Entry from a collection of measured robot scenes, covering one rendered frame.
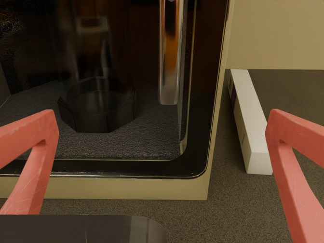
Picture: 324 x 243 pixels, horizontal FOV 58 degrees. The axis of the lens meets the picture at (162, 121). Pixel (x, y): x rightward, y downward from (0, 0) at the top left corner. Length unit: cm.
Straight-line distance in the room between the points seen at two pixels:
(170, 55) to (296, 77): 56
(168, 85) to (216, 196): 22
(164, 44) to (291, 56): 62
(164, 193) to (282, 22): 51
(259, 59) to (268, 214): 46
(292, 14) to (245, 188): 46
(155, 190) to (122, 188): 4
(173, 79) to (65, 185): 23
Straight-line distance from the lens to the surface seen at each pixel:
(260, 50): 76
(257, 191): 42
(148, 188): 37
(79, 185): 38
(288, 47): 78
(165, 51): 20
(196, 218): 37
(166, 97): 21
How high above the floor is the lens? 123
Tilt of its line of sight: 35 degrees down
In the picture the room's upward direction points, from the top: straight up
